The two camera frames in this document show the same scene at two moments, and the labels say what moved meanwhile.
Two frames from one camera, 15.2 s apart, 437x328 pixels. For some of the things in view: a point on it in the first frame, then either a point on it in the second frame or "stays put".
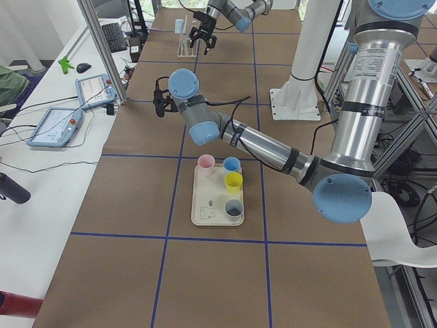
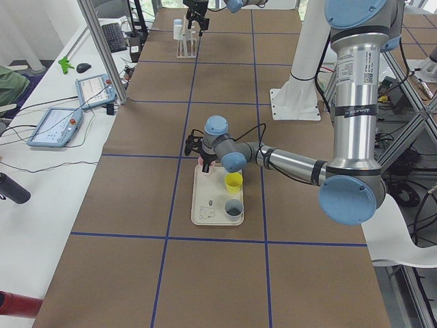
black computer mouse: [82, 67] stays put
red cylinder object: [19, 305] stays put
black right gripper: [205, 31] -> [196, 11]
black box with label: [135, 48] stays put
